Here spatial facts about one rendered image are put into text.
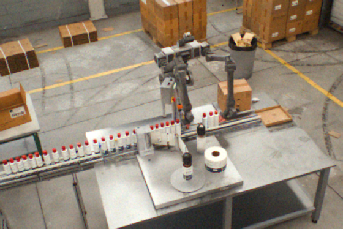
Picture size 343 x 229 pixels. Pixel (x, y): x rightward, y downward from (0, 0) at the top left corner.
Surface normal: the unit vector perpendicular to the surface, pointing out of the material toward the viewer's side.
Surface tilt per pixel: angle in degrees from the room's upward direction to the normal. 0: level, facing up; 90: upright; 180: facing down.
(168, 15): 91
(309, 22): 87
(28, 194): 0
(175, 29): 92
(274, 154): 0
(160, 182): 0
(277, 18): 87
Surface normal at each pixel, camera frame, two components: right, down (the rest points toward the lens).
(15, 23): 0.42, 0.51
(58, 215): -0.04, -0.81
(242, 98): 0.22, 0.56
